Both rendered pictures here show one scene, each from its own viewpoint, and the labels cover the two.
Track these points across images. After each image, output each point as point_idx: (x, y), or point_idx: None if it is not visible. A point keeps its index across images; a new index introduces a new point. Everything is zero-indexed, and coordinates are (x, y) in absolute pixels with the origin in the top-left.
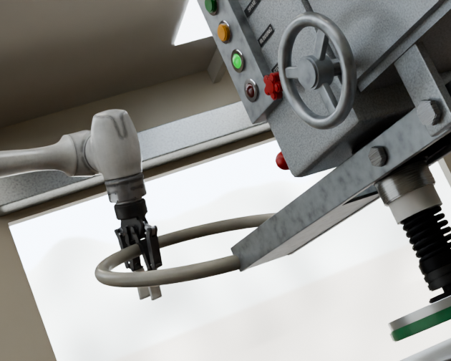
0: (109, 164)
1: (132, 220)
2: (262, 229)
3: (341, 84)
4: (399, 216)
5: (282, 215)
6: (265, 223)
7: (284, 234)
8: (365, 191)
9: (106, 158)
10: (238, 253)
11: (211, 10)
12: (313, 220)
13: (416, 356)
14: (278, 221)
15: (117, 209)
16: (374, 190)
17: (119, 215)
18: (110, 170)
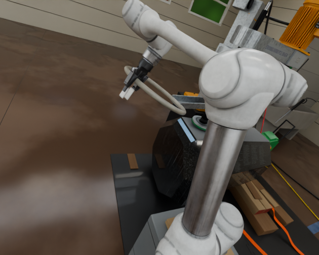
0: (166, 52)
1: (145, 71)
2: (194, 104)
3: None
4: None
5: (200, 104)
6: (196, 103)
7: (197, 108)
8: (198, 100)
9: (168, 49)
10: (183, 105)
11: None
12: (204, 109)
13: (199, 130)
14: (198, 105)
15: (151, 67)
16: (199, 100)
17: (150, 69)
18: (164, 54)
